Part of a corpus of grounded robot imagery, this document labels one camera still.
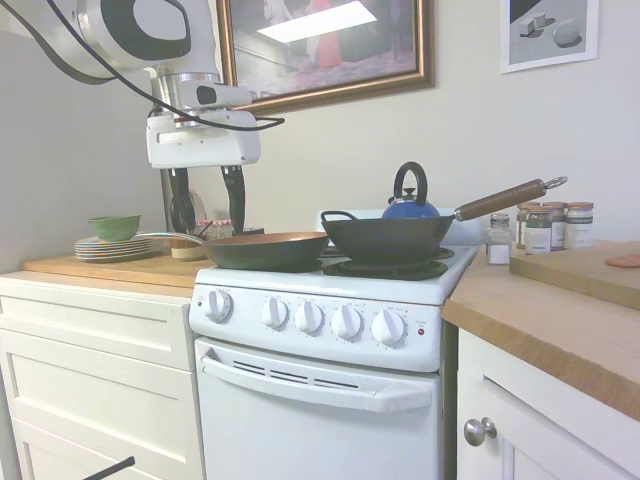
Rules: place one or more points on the white burner knob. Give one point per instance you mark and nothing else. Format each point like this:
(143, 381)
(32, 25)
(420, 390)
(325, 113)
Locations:
(275, 313)
(347, 322)
(388, 327)
(309, 318)

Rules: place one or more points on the glass salt shaker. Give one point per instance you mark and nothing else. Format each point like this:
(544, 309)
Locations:
(498, 245)

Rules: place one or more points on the thick wooden cutting board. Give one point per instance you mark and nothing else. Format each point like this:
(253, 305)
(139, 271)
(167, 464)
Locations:
(575, 272)

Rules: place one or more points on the silver cabinet knob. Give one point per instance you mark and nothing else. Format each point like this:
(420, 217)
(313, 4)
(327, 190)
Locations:
(477, 431)

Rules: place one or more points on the jar with red checked lid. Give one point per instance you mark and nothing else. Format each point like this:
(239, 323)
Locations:
(215, 229)

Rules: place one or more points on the white door cabinet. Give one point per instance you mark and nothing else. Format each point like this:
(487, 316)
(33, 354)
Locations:
(540, 430)

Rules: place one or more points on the black kitchen utensils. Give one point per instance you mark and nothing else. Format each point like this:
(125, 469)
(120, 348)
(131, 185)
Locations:
(181, 231)

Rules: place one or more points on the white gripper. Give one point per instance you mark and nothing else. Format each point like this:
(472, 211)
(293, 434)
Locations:
(200, 142)

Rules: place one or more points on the beige utensil crock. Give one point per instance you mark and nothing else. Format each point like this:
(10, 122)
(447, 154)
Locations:
(184, 250)

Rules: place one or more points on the green ceramic bowl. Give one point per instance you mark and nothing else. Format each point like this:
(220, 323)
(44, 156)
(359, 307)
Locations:
(115, 227)

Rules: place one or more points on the white oven temperature knob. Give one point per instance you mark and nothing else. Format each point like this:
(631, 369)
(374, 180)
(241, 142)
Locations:
(218, 305)

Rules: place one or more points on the white drawer cabinet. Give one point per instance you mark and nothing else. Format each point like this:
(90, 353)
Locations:
(100, 380)

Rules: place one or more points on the white electric stove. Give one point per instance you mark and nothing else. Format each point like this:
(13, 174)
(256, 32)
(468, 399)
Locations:
(320, 430)

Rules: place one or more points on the stack of striped plates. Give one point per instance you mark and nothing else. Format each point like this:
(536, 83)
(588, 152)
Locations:
(115, 250)

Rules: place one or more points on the spice jar white label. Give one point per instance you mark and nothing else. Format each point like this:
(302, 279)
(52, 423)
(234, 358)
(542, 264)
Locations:
(580, 227)

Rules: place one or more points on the spice jar dark contents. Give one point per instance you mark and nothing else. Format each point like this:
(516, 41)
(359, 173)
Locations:
(556, 225)

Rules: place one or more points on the spice jar green label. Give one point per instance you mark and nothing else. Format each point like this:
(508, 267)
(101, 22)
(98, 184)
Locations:
(538, 235)

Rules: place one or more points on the gold framed painting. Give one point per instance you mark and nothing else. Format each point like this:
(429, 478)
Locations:
(330, 45)

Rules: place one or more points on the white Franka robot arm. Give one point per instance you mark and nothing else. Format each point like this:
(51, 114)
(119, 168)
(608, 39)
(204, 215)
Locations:
(95, 47)

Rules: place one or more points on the dark round pan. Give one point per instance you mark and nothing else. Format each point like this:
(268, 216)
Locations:
(390, 271)

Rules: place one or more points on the copper frying pan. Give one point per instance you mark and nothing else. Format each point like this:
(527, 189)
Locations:
(270, 252)

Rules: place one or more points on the round terracotta coaster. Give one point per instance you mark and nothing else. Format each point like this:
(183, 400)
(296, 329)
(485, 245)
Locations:
(624, 261)

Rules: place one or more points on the grey white art poster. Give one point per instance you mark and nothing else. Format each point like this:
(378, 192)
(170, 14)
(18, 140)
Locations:
(550, 30)

